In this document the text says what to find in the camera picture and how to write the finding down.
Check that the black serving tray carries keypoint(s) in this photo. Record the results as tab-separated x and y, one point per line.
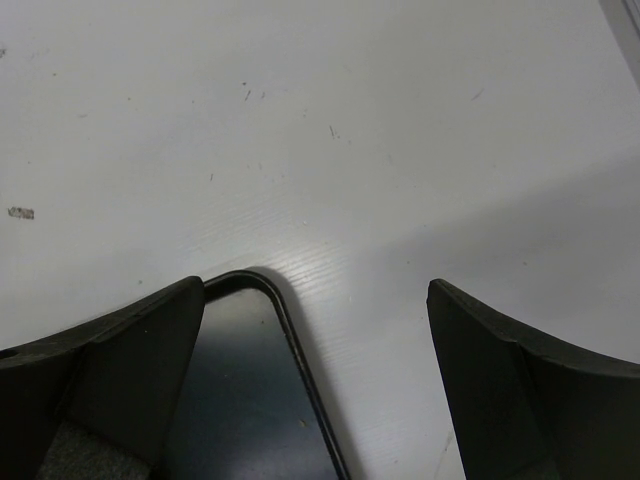
249	407

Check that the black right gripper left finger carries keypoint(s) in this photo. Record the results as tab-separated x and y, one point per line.
96	401

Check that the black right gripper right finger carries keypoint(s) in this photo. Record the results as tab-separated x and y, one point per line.
527	405

